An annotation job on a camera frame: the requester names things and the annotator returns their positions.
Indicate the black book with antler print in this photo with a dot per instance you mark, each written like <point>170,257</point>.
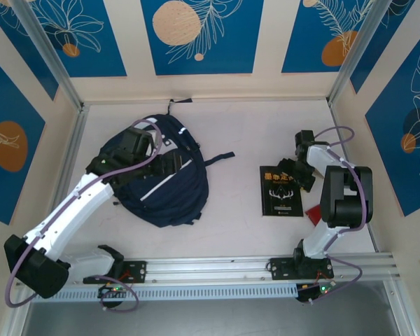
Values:
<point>281,199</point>

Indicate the aluminium frame post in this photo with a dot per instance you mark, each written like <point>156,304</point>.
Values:
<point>45,52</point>
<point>353,49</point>

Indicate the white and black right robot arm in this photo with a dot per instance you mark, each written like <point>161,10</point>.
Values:
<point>315,241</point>

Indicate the small red item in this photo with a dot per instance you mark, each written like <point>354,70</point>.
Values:
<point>313,213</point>

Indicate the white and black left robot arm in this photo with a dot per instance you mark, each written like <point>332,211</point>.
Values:
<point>73,213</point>

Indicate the aluminium side rail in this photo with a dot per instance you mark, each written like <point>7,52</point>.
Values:
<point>77,129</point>

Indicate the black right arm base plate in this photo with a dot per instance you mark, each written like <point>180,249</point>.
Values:
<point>278,269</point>

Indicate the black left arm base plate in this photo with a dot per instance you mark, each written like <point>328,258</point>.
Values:
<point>140,271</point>

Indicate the navy blue backpack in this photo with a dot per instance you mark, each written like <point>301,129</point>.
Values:
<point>182,203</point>

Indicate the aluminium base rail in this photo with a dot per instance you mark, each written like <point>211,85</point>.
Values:
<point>210,267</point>

